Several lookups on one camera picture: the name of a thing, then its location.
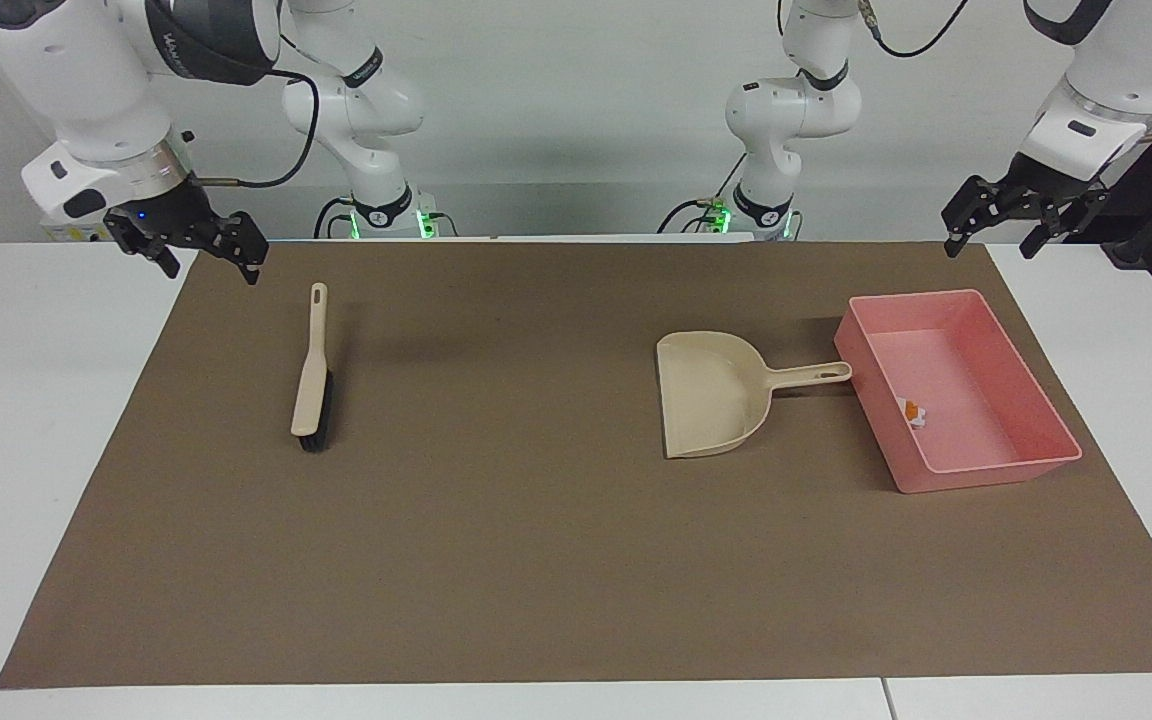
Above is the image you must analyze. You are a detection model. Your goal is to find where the pink plastic bin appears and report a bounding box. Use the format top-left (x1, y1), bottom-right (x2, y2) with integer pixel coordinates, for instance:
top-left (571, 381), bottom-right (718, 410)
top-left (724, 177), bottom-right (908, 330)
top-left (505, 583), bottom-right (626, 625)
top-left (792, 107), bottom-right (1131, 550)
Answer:
top-left (833, 288), bottom-right (1084, 495)

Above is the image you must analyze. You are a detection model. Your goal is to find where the black cable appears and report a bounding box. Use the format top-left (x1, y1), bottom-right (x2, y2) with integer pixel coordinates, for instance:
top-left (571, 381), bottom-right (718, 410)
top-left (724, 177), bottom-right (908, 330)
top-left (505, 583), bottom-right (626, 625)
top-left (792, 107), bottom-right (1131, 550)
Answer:
top-left (858, 0), bottom-right (971, 59)
top-left (313, 197), bottom-right (357, 240)
top-left (198, 36), bottom-right (322, 190)
top-left (656, 150), bottom-right (749, 235)

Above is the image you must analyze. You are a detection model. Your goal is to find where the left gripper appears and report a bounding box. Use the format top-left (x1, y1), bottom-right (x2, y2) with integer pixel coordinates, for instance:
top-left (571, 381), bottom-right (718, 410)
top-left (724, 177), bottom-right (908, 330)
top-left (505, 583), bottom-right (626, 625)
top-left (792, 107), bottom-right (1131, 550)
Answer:
top-left (941, 152), bottom-right (1110, 261)

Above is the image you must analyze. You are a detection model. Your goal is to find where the beige plastic dustpan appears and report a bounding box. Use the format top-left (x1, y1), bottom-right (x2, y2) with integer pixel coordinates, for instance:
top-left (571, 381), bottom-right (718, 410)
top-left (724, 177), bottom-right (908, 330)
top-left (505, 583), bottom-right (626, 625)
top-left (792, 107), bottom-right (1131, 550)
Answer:
top-left (655, 330), bottom-right (854, 461)

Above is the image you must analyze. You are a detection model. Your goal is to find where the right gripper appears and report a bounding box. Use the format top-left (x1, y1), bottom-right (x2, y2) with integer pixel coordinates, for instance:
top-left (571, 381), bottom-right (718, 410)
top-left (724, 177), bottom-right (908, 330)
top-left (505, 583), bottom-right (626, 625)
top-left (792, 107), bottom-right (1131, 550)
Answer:
top-left (103, 175), bottom-right (270, 287)

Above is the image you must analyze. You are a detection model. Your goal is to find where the beige brush with black bristles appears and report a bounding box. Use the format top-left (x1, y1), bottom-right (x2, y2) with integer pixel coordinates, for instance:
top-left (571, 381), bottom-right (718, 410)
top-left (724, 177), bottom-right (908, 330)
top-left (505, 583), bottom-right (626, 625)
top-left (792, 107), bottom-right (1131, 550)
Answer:
top-left (290, 282), bottom-right (335, 454)

